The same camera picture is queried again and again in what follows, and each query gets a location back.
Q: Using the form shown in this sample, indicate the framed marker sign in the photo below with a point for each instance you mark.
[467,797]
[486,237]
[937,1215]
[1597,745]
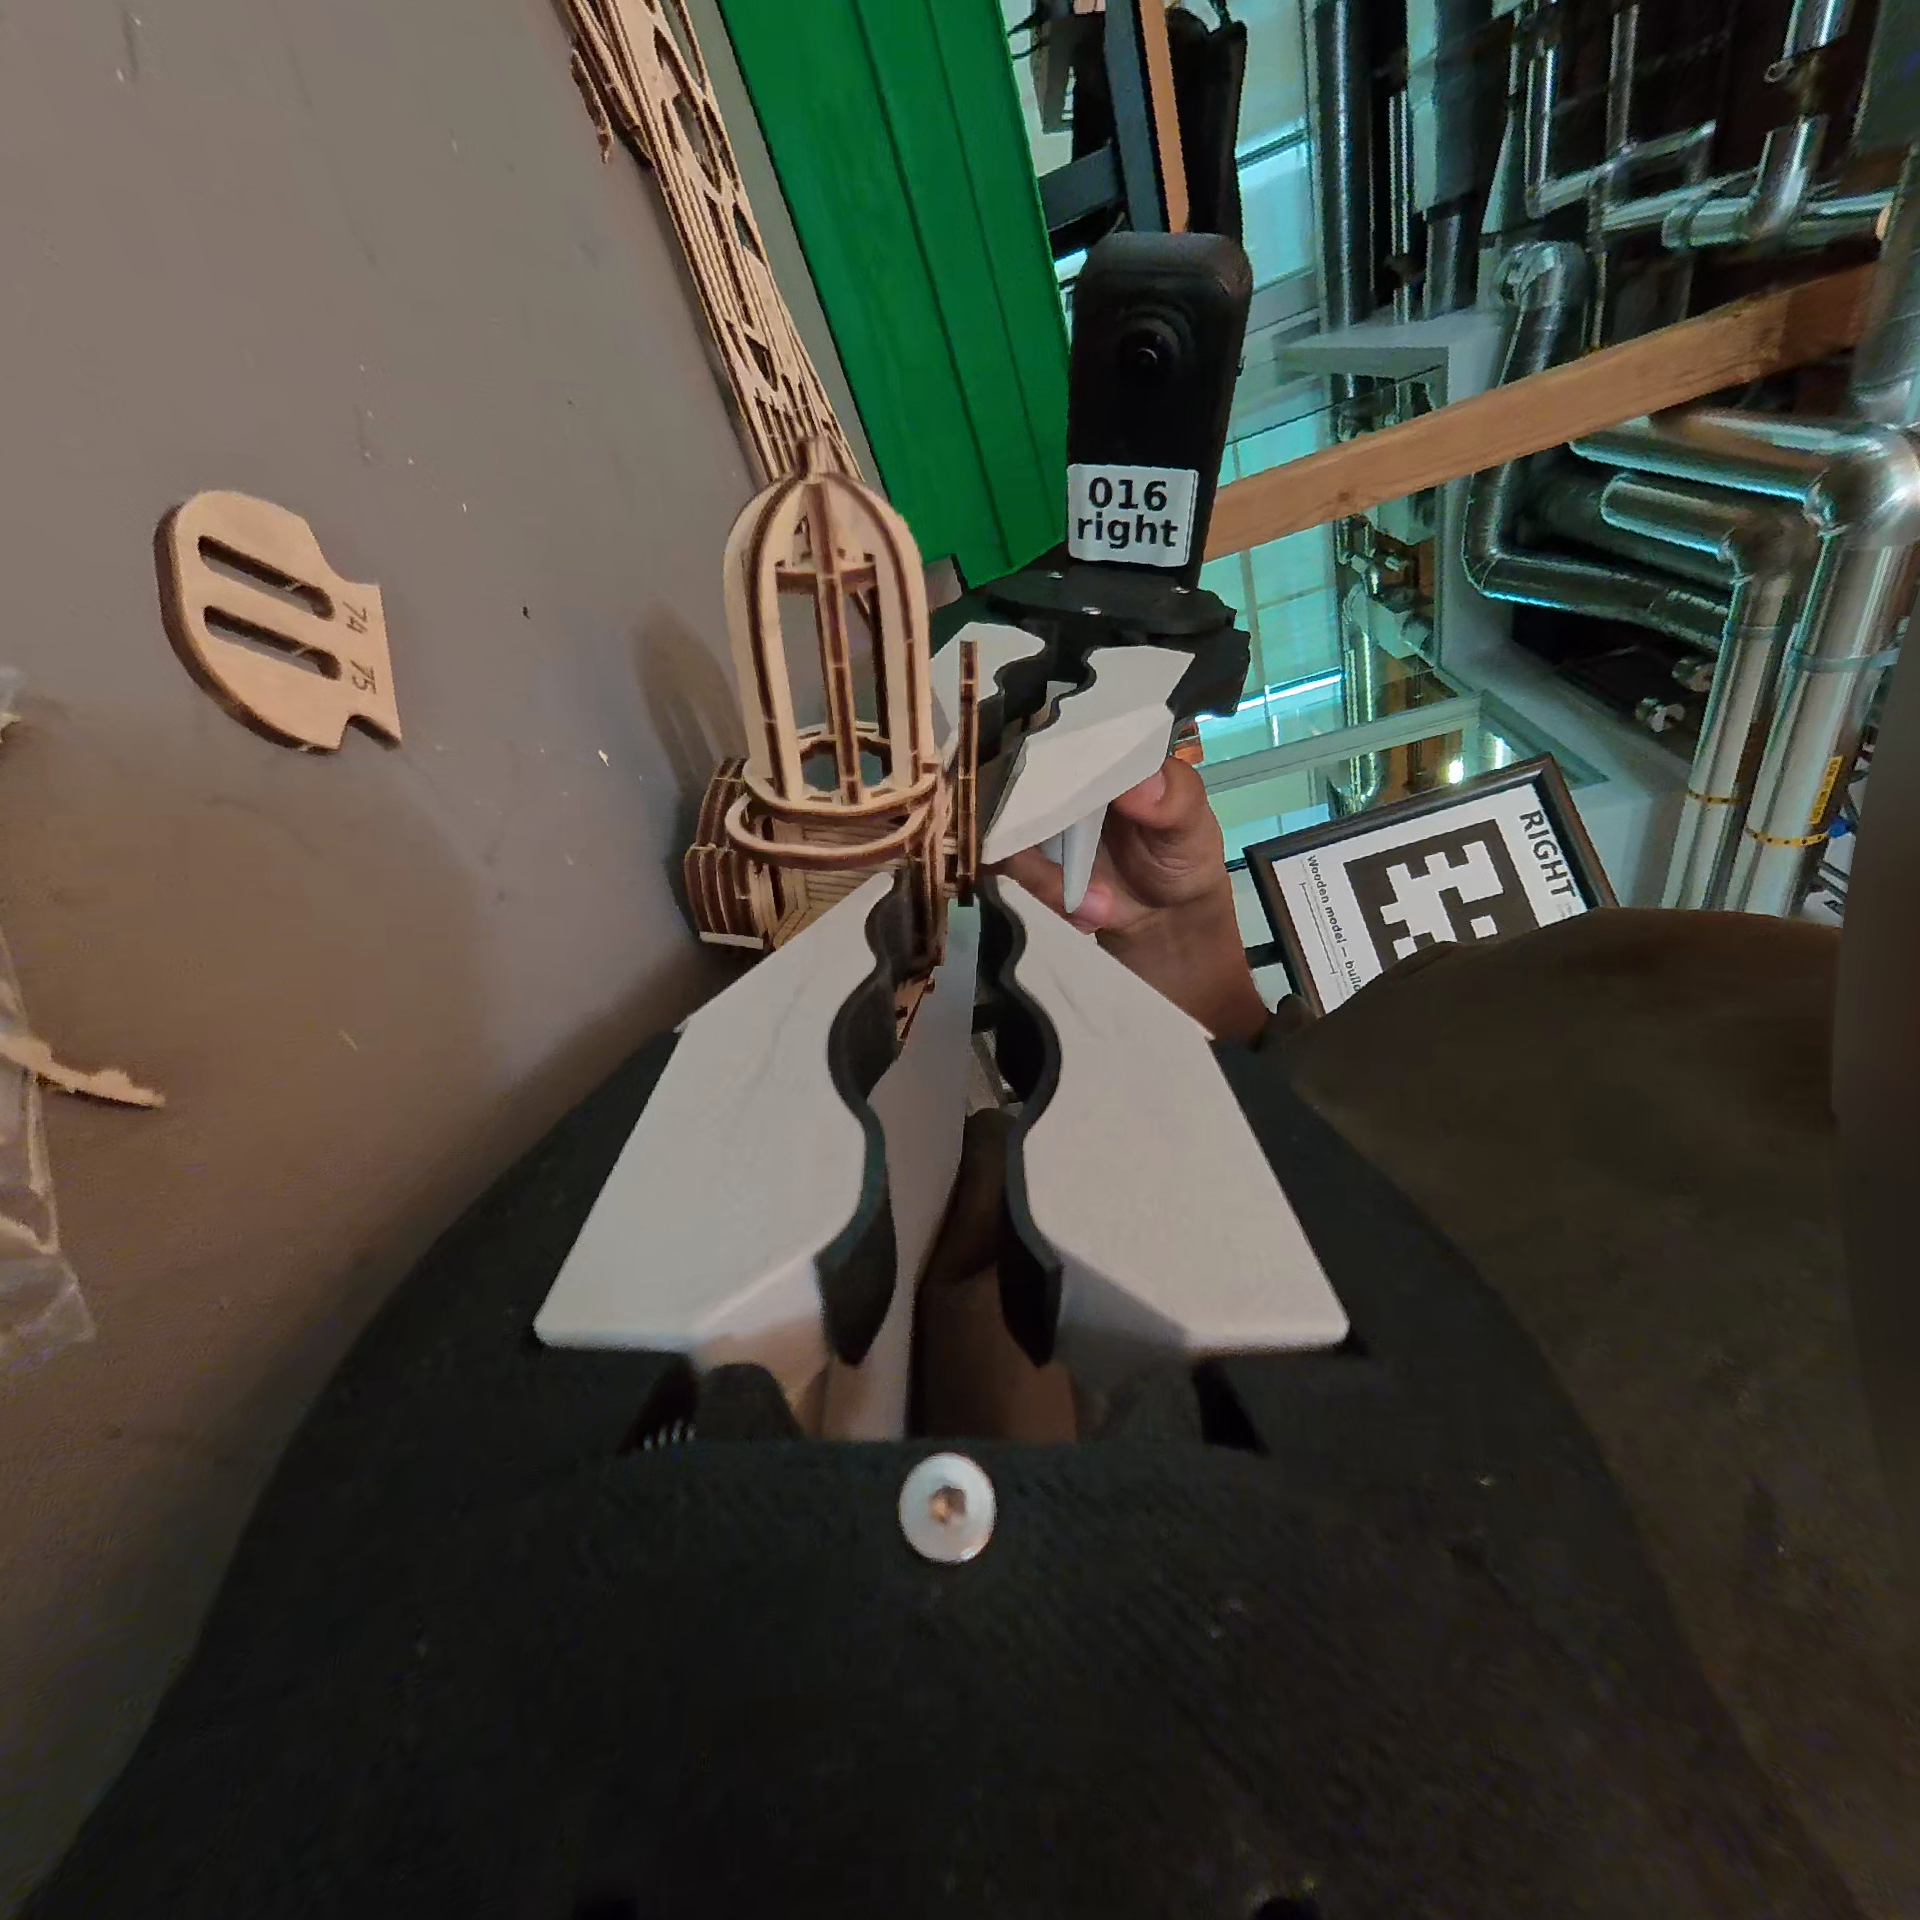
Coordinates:
[1441,885]

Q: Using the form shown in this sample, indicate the slotted wooden stand piece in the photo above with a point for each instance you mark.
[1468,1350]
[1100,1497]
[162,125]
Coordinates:
[270,629]

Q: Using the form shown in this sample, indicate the green panel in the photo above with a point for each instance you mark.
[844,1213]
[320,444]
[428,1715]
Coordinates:
[914,270]

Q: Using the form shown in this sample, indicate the thin wooden model piece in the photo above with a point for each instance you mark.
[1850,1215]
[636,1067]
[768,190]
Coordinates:
[962,797]

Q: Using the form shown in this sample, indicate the grey desk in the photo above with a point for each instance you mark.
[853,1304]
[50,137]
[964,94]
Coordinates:
[374,225]

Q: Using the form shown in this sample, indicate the black bag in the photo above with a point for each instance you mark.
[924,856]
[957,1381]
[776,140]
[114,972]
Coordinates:
[1212,105]

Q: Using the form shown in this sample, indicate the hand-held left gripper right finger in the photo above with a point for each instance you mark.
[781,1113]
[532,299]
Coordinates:
[1170,1185]

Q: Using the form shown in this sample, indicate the black wood-edged board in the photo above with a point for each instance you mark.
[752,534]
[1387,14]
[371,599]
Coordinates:
[1132,105]

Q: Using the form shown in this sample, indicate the wooden ship model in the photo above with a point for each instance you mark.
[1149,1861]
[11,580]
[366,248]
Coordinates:
[818,705]

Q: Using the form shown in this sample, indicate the laser-cut wooden parts sheet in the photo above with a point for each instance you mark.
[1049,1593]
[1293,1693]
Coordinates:
[704,165]

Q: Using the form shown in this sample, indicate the person's right hand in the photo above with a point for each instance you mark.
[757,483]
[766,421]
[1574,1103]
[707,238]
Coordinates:
[1170,885]

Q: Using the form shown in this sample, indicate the silver ventilation ducts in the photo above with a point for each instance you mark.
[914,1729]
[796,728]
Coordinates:
[1723,524]

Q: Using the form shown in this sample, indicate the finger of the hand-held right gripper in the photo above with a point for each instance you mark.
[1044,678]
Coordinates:
[1096,751]
[989,668]

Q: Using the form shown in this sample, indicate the clear plastic bag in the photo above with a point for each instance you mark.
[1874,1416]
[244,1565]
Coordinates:
[30,1230]

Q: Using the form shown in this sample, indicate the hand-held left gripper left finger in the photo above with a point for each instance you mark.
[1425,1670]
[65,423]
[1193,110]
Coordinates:
[721,1155]

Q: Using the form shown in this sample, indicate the wooden beam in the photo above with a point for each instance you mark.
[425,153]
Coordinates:
[1499,406]

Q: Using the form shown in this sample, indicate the curved wooden piece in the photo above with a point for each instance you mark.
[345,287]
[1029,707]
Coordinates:
[90,1084]

